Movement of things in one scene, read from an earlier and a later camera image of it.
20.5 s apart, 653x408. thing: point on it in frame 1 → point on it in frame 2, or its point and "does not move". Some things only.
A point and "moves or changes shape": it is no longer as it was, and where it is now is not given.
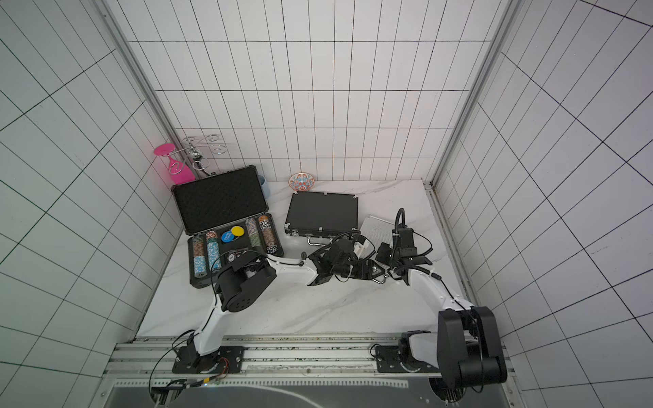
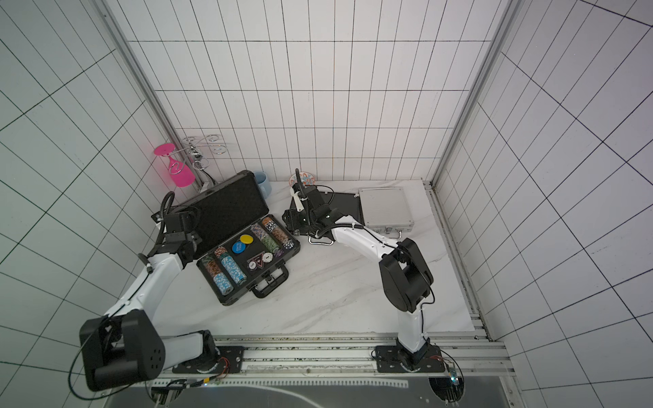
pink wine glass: [179, 173] does not move
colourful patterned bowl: [301, 181] does not move
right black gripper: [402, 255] → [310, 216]
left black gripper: [369, 274] → [196, 238]
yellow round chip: [237, 230] → [247, 239]
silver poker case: [377, 230] moves or changes shape
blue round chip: [227, 236] → [239, 247]
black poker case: [222, 213] moves or changes shape
